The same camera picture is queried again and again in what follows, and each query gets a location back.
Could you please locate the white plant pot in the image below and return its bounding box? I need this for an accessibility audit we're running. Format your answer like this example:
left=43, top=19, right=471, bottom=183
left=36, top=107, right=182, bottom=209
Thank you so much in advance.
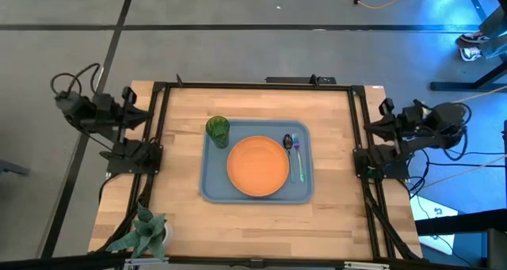
left=161, top=221, right=175, bottom=250

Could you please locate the green ribbed glass cup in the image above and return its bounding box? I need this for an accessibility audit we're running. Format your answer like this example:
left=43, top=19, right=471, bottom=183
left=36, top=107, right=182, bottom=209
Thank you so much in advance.
left=204, top=115, right=231, bottom=150

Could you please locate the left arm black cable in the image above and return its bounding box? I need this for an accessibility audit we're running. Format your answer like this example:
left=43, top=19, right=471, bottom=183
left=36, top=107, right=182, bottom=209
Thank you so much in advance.
left=50, top=62, right=102, bottom=101

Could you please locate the black aluminium table frame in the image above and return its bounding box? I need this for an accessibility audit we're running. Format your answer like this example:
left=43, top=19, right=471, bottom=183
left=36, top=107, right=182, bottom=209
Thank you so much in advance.
left=93, top=74, right=423, bottom=263

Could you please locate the dark grey box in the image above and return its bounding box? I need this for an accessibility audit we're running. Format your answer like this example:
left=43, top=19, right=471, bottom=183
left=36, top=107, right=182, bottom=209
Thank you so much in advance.
left=486, top=228, right=507, bottom=270

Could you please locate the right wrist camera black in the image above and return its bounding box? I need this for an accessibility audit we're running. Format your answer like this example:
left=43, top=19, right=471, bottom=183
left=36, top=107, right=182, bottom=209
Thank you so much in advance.
left=378, top=97, right=395, bottom=116

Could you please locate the green succulent plant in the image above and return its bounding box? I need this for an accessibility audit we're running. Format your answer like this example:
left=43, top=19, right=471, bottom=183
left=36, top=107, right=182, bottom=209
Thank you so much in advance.
left=105, top=202, right=170, bottom=260

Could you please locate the tan floor cable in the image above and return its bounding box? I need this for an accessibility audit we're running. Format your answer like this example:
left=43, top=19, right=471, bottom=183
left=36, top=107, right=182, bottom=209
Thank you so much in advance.
left=419, top=154, right=507, bottom=188

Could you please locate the orange round plate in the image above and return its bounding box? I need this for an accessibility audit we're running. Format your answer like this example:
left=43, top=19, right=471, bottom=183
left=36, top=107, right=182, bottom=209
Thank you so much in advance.
left=226, top=135, right=291, bottom=198

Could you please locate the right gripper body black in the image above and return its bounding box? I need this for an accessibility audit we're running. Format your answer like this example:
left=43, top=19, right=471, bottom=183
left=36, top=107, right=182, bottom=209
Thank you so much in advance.
left=387, top=105, right=429, bottom=143

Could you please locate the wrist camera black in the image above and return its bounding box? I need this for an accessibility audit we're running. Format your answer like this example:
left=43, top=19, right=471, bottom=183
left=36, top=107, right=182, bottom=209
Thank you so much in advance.
left=378, top=97, right=395, bottom=116
left=121, top=86, right=138, bottom=105

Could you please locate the person's leg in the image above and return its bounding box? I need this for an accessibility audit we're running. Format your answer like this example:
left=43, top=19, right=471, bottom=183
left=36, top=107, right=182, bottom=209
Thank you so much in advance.
left=479, top=35, right=507, bottom=60
left=478, top=6, right=507, bottom=36

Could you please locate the long black bar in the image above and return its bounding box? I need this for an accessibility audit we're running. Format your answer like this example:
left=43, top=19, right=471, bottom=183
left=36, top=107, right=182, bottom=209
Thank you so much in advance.
left=0, top=253, right=507, bottom=270

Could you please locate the black beam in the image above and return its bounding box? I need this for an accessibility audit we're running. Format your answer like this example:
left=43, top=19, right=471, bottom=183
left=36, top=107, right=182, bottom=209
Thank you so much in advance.
left=414, top=208, right=507, bottom=236

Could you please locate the person's shoe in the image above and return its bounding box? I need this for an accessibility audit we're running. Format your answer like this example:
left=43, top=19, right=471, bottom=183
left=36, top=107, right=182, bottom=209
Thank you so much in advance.
left=455, top=32, right=491, bottom=46
left=459, top=47, right=483, bottom=62

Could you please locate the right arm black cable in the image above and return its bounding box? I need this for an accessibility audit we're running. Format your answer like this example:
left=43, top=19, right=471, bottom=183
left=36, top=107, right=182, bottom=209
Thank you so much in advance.
left=441, top=102, right=473, bottom=162

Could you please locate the silver bracket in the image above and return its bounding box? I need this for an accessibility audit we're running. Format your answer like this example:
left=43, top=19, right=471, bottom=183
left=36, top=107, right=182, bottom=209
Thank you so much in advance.
left=123, top=257, right=170, bottom=270
left=343, top=261, right=391, bottom=269

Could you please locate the grey floor object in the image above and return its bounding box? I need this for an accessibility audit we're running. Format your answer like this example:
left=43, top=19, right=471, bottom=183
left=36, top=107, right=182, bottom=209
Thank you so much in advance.
left=0, top=158, right=32, bottom=177

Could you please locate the white sheet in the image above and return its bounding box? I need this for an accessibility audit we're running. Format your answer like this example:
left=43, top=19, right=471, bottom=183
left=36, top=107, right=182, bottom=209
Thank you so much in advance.
left=410, top=194, right=460, bottom=256

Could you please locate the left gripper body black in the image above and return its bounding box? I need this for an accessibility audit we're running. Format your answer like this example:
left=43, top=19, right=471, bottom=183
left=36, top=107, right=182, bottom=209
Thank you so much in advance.
left=93, top=93, right=135, bottom=131

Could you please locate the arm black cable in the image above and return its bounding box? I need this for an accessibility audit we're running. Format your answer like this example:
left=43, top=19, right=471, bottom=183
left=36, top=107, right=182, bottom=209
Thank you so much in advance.
left=441, top=102, right=473, bottom=162
left=50, top=62, right=102, bottom=101

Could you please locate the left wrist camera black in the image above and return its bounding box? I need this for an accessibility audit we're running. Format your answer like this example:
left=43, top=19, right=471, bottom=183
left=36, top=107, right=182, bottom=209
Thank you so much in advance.
left=121, top=86, right=138, bottom=105

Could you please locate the iridescent metal fork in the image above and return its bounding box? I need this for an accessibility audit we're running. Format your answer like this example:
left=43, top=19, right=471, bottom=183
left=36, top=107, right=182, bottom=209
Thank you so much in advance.
left=292, top=132, right=306, bottom=183

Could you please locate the black floor cable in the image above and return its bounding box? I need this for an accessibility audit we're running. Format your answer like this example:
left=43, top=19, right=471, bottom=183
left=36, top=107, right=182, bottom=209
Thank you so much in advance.
left=427, top=161, right=507, bottom=169
left=425, top=147, right=507, bottom=157

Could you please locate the blue-grey plastic tray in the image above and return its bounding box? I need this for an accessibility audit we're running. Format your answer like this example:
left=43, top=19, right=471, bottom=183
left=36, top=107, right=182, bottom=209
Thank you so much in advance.
left=199, top=119, right=315, bottom=205

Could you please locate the black mounting bar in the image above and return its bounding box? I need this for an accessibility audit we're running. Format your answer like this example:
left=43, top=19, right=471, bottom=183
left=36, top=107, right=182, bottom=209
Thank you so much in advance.
left=264, top=75, right=337, bottom=86

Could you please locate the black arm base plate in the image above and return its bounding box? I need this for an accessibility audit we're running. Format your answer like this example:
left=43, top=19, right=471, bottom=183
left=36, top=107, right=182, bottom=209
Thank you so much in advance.
left=353, top=147, right=411, bottom=181
left=105, top=142, right=164, bottom=175

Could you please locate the blue handled spoon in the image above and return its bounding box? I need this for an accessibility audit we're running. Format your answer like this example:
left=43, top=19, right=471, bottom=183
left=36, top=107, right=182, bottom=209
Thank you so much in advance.
left=282, top=133, right=297, bottom=184

